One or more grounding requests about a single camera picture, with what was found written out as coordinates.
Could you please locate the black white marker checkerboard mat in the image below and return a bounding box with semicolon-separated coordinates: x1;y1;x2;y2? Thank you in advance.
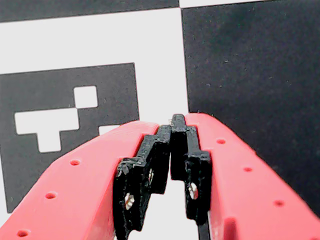
0;0;320;240

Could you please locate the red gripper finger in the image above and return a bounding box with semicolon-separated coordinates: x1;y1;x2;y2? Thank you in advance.
169;113;320;240
0;121;172;240

